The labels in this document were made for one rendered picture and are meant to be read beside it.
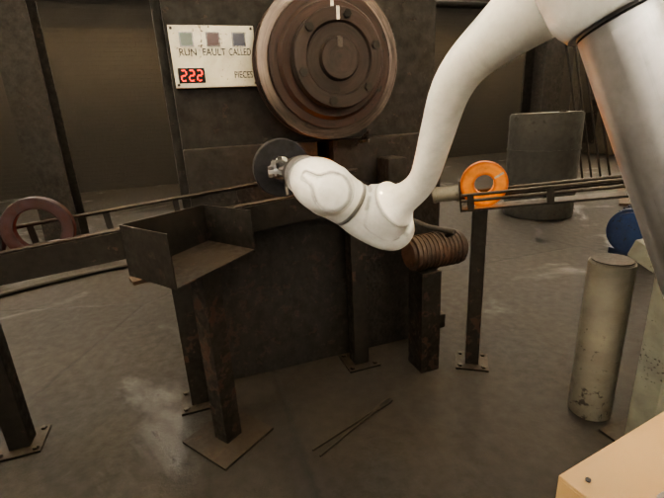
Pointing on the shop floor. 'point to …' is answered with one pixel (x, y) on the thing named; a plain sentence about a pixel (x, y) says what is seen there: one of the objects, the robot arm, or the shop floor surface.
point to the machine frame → (339, 337)
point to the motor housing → (428, 291)
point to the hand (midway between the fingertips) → (281, 161)
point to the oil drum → (543, 157)
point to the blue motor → (622, 231)
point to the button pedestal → (647, 390)
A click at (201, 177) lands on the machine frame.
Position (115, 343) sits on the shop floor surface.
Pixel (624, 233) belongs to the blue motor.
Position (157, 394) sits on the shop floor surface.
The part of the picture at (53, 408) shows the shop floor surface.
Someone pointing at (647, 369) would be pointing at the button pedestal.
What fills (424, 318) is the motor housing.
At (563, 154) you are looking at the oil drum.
